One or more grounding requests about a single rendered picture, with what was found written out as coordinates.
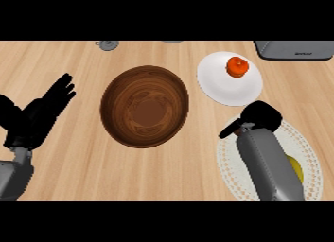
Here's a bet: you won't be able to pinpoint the orange cupcake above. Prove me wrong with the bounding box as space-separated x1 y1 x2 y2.
225 56 250 78

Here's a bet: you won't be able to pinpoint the brown wooden bowl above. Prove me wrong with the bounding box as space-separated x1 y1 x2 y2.
99 64 191 149

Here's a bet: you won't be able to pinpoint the small grey round object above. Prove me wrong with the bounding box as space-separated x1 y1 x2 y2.
93 41 120 52

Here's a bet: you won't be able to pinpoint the grey appliance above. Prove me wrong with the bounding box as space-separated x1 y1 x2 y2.
253 41 334 61

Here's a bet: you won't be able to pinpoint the yellow sweet potato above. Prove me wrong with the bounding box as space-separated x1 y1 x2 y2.
287 155 304 185

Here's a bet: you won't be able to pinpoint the white round plate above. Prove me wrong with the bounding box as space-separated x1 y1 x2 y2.
195 51 264 107

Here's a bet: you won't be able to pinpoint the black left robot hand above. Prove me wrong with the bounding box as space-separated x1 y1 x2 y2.
0 73 77 151

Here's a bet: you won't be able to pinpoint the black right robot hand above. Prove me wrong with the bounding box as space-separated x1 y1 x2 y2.
219 100 284 140

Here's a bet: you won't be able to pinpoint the white woven round placemat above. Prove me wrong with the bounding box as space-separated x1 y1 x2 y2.
216 114 324 202

